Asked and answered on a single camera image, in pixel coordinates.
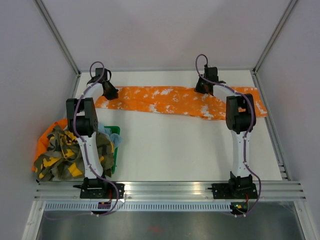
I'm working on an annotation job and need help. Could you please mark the white slotted cable duct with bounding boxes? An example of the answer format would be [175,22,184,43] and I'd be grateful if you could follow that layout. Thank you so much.
[44,201,231,212]

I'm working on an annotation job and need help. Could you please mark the camouflage trousers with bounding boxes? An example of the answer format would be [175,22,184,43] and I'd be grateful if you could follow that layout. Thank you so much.
[34,125,115,182]

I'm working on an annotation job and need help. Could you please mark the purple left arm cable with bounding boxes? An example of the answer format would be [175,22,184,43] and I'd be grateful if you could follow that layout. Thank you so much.
[44,61,119,221]

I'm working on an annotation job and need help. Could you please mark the green plastic bin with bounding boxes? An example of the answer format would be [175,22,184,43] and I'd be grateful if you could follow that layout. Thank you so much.
[103,125,121,176]

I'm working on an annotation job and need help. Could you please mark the orange garment in pile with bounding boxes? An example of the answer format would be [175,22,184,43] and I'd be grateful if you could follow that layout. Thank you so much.
[31,118,68,172]

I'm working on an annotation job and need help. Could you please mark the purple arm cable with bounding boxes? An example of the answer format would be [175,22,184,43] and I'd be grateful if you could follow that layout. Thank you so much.
[44,61,119,221]
[195,53,263,218]

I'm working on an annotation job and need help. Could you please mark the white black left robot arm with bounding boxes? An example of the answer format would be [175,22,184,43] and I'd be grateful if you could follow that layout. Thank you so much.
[66,67,119,199]

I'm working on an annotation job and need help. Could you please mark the right aluminium frame post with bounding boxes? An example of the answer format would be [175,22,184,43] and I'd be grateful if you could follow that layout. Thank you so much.
[252,0,300,73]

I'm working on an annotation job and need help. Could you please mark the aluminium frame post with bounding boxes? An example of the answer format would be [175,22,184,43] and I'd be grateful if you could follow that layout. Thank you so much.
[252,0,300,73]
[33,0,81,77]

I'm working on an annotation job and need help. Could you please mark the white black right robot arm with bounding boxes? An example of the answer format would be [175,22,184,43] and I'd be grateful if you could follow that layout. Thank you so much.
[195,64,256,198]

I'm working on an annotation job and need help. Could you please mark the aluminium mounting rail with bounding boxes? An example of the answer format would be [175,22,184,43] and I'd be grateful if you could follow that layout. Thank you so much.
[33,181,306,202]

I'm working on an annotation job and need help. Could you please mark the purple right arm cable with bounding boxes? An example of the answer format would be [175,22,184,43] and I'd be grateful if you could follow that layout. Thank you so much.
[195,53,263,218]

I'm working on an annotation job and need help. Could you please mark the left aluminium frame post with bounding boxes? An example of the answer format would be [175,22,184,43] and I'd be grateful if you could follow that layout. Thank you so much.
[33,0,81,77]

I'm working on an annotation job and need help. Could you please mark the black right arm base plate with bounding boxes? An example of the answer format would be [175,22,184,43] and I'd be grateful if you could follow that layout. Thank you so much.
[208,183,258,200]

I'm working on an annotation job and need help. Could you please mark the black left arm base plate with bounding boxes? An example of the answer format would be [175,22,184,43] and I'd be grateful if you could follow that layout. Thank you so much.
[79,182,125,199]

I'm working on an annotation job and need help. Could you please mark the orange white tie-dye trousers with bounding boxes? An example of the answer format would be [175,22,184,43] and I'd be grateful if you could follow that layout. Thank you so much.
[95,85,268,120]

